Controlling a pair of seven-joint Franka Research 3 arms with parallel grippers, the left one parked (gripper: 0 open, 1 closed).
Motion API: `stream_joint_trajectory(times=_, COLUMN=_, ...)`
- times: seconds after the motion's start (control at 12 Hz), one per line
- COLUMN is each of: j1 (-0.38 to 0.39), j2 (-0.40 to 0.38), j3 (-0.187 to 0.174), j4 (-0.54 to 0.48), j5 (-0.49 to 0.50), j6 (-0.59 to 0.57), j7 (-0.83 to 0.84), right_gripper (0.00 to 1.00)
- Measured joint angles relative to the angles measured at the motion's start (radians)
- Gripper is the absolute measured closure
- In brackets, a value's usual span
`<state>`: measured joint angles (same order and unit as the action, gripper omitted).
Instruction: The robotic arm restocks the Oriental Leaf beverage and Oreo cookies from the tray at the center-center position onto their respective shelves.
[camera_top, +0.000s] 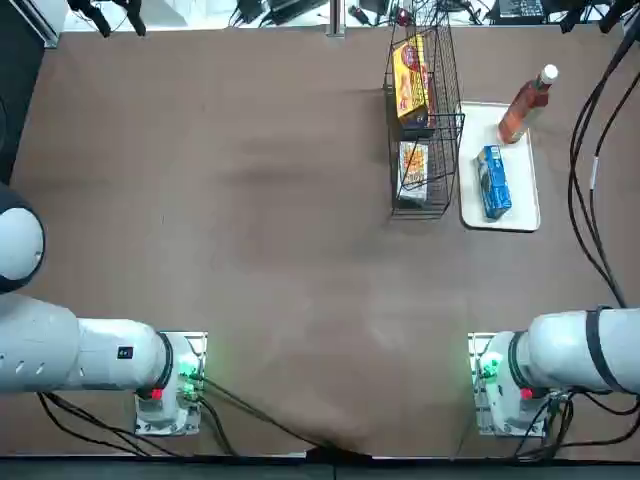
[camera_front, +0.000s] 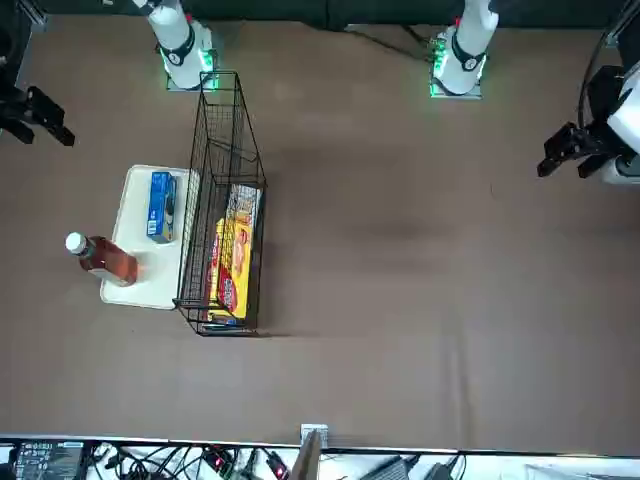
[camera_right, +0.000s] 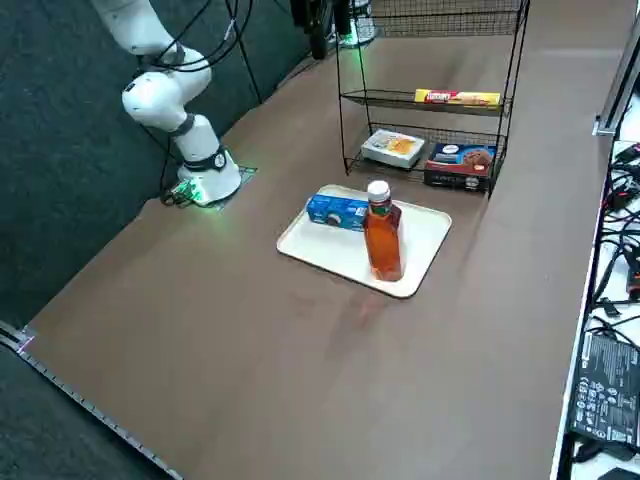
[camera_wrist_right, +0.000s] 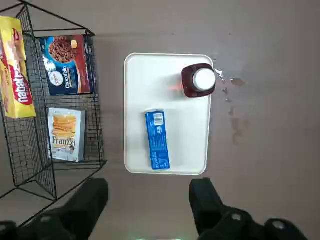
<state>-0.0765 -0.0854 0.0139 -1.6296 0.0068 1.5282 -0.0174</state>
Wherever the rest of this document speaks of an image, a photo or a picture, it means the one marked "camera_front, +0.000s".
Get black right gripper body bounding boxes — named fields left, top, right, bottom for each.
left=0, top=84, right=30, bottom=124

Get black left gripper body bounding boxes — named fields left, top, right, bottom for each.
left=579, top=64, right=626, bottom=160

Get blue Oreo cookie box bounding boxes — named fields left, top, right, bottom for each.
left=145, top=171, right=178, bottom=245

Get cream plastic tray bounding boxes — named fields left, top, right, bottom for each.
left=99, top=164, right=202, bottom=311

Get white Franzzi biscuit box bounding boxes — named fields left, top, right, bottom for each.
left=225, top=183, right=264, bottom=231

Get yellow Nabati wafer box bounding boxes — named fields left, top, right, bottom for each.
left=205, top=217, right=256, bottom=324

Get dark blue chocolate cookie box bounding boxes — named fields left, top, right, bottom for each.
left=207, top=309, right=241, bottom=328

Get large black power adapter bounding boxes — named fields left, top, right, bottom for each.
left=9, top=439, right=85, bottom=480

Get grey power brick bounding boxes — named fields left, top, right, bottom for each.
left=359, top=455, right=419, bottom=480

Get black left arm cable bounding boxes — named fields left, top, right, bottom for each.
left=577, top=0, right=639, bottom=134

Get aluminium table edge rail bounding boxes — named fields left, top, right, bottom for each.
left=17, top=0, right=50, bottom=26

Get black left base cable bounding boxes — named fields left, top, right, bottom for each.
left=344, top=23, right=441, bottom=64

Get black wire shelf rack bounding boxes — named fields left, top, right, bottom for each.
left=172, top=71, right=268, bottom=337

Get tangled black desk cables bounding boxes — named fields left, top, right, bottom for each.
left=92, top=442, right=296, bottom=480

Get power strip with red switch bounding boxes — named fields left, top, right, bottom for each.
left=267, top=452, right=292, bottom=480
left=202, top=447, right=234, bottom=474

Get aluminium camera post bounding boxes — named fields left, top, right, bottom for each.
left=292, top=423, right=330, bottom=480

